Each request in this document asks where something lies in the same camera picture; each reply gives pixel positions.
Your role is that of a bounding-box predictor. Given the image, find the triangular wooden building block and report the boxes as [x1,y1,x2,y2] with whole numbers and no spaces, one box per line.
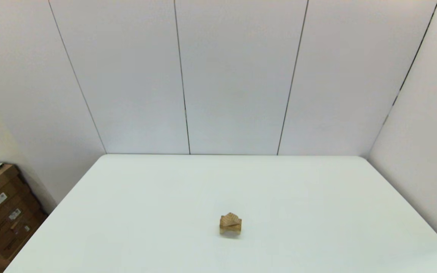
[220,212,242,225]

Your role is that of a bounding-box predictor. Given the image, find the rectangular wooden building block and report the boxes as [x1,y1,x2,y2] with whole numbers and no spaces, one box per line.
[220,220,243,232]

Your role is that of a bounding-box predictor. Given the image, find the arched wooden building block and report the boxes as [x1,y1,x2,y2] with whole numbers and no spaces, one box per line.
[220,227,242,238]

